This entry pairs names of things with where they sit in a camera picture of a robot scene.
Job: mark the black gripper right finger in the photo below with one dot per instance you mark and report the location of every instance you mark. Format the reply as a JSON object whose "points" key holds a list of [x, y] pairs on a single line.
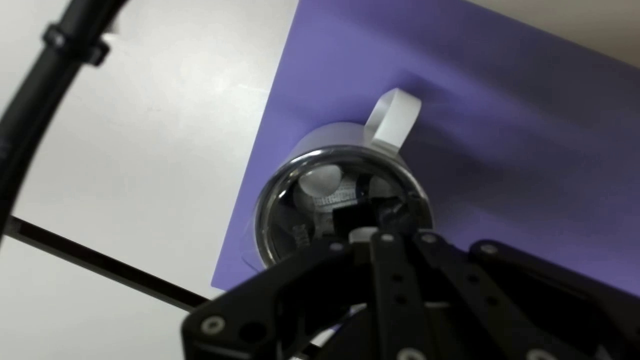
{"points": [[521, 307]]}

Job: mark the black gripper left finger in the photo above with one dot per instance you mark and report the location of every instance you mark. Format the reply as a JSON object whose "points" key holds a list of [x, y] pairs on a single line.
{"points": [[300, 307]]}

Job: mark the white mug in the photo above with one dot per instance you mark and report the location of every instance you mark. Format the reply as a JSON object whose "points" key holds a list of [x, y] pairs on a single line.
{"points": [[392, 120]]}

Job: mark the purple mat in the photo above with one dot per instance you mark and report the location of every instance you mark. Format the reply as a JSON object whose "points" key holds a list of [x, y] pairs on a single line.
{"points": [[533, 132]]}

